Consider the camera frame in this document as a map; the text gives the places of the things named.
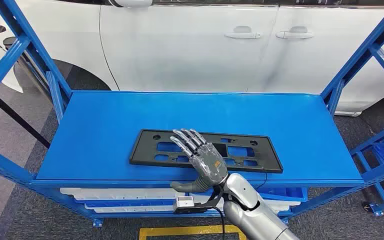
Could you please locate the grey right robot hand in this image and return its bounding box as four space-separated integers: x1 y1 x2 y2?
169 128 230 194

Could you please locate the black plastic license plate bracket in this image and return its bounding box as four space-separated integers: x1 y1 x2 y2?
129 129 284 174

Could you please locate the blue plastic bin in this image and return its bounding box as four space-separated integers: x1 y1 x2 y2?
259 187 309 202

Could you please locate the white car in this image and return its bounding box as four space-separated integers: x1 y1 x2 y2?
0 0 384 117

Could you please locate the white body panel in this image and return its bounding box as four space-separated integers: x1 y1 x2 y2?
0 33 24 94

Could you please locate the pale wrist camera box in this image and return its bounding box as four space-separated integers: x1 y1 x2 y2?
173 196 196 213

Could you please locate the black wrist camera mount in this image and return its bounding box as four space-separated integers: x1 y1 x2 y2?
173 185 233 216

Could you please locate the black camera cable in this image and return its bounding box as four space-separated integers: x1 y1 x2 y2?
211 205 228 240

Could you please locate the white car door handle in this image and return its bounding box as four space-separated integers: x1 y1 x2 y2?
224 25 261 40
275 26 314 40

